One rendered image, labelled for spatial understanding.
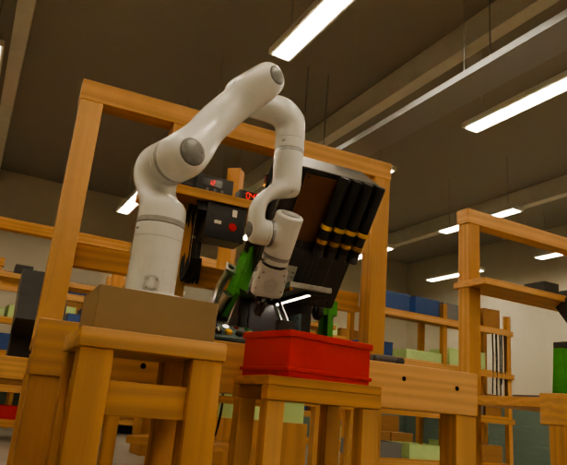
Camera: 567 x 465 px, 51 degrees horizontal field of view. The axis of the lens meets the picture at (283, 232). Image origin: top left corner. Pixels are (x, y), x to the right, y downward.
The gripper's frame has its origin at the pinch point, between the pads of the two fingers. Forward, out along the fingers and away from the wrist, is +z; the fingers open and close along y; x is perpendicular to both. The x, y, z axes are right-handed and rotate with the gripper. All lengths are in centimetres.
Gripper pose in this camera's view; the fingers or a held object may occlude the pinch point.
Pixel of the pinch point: (258, 308)
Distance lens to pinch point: 183.5
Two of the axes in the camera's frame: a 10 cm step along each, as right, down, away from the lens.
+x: -2.9, -3.7, 8.8
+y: 9.1, 1.9, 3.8
